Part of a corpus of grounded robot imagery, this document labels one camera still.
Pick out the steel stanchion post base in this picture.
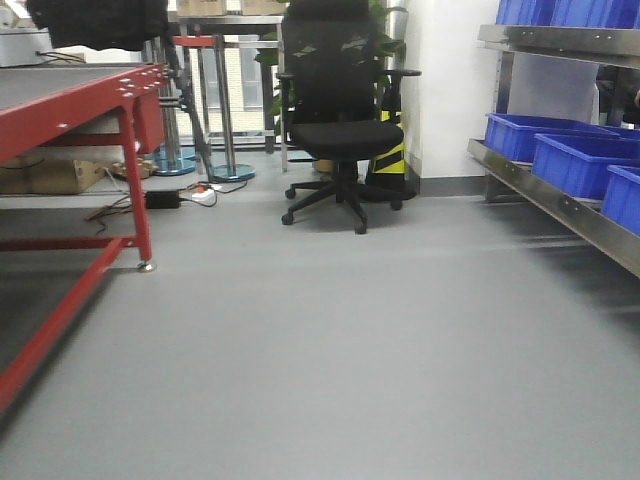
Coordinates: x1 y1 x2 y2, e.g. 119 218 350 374
213 164 256 183

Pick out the blue storage bin rear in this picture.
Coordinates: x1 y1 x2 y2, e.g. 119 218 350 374
484 113 620 163

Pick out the black mesh office chair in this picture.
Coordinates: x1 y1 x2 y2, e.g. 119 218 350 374
277 1 407 234

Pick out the white power strip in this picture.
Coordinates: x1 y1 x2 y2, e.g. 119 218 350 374
189 184 221 207

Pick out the black cloth on table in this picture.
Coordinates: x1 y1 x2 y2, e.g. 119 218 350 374
26 0 168 51

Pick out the red metal work table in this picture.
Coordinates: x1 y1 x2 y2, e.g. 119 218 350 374
1 63 167 413

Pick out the blue storage bin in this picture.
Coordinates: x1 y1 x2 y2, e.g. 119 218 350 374
531 134 639 200
601 165 640 235
484 113 620 163

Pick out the cardboard box under table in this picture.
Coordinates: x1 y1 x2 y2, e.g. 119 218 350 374
1 157 106 195

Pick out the blue storage bin front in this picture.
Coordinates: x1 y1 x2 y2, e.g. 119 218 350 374
601 165 640 235

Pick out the blue storage bin middle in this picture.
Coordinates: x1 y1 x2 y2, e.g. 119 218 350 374
531 134 639 200

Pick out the yellow black striped cone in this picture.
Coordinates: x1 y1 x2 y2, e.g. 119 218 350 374
365 142 416 200

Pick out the black power adapter brick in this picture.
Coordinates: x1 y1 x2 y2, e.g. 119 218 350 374
144 190 181 210

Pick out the steel storage shelf rack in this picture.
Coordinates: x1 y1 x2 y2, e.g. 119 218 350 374
468 24 639 275

